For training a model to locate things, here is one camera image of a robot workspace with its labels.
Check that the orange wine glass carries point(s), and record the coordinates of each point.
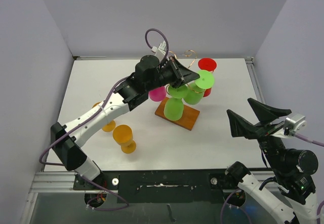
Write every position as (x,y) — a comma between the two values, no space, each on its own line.
(111,125)
(123,136)

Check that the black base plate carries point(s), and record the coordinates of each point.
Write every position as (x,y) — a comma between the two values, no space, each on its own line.
(170,186)

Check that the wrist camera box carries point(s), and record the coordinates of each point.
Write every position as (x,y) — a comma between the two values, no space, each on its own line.
(291,126)
(160,51)

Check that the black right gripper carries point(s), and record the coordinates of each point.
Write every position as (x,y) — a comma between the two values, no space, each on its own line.
(239,125)

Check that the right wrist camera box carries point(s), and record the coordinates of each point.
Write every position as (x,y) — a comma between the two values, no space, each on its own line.
(291,126)

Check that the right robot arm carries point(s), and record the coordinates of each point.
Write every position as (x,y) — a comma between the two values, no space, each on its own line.
(290,195)

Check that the pink plastic wine glass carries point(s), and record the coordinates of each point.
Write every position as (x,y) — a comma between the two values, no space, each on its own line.
(158,94)

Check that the green wine glass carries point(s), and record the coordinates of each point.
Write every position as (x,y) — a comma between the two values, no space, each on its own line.
(197,88)
(174,106)

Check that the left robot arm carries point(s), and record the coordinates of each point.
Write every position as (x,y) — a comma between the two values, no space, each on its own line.
(127,94)

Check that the orange wine glass front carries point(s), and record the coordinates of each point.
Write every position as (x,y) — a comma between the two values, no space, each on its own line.
(123,136)

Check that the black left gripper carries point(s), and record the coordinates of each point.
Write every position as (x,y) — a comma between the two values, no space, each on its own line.
(181,75)

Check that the red plastic wine glass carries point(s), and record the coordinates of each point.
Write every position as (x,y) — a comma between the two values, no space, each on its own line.
(209,65)

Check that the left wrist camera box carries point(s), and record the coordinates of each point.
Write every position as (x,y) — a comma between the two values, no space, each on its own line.
(160,51)

